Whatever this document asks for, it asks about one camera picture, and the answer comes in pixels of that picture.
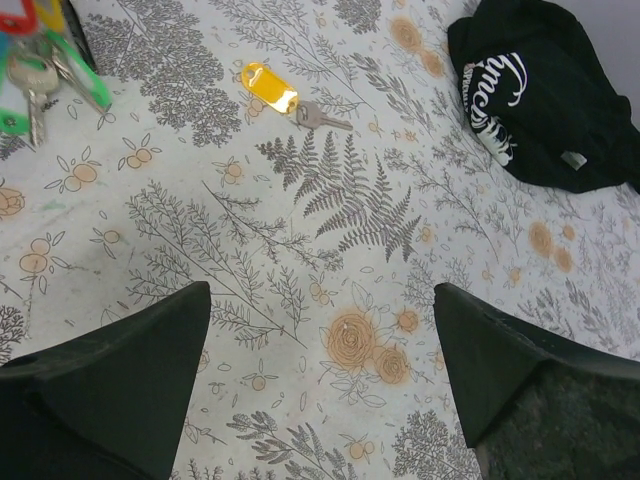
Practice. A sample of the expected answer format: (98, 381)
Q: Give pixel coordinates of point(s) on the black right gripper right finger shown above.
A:
(533, 404)

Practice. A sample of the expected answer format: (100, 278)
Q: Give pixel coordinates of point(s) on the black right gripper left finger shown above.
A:
(109, 404)

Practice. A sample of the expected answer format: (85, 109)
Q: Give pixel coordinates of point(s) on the steel key holder with rings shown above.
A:
(77, 33)

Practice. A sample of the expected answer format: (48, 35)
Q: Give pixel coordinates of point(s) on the green key tag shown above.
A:
(70, 66)

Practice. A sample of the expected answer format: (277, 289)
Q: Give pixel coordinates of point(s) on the floral patterned table mat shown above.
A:
(322, 247)

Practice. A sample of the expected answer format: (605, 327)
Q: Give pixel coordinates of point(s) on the black cloth with logo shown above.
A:
(537, 98)

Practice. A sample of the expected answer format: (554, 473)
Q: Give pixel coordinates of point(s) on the silver key black head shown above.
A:
(37, 77)

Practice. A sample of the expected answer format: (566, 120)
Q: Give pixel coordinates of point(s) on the small yellow key tag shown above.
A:
(275, 92)

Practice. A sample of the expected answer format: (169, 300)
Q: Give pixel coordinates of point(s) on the red key tag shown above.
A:
(18, 17)

